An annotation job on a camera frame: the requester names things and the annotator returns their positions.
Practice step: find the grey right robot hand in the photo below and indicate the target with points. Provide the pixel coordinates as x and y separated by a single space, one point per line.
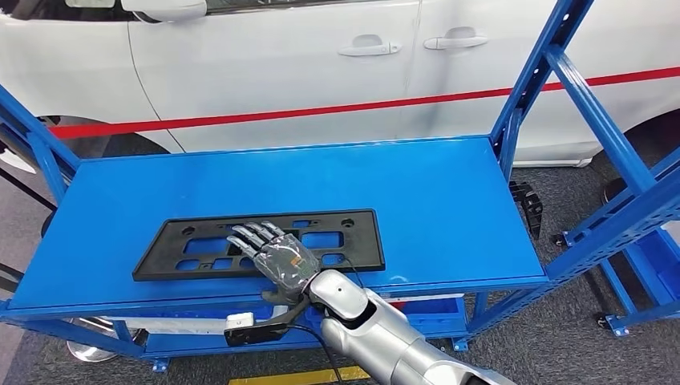
281 263

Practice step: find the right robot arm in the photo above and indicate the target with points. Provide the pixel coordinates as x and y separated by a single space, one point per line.
382 329

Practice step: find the white car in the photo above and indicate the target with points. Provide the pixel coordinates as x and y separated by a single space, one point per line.
265 79

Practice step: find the thin black pole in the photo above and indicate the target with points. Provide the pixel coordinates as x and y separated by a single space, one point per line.
26 188

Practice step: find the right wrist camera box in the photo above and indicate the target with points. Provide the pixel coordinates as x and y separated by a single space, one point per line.
249 329

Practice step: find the black plastic plate frame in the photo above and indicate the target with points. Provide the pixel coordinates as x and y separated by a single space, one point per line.
154 265

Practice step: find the white car side mirror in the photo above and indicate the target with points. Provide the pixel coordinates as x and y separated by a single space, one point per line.
164 8

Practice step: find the chrome round stool base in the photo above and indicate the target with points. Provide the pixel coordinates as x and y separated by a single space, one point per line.
101 345

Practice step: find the black plastic bracket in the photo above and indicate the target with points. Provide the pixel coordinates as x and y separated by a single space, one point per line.
526 204

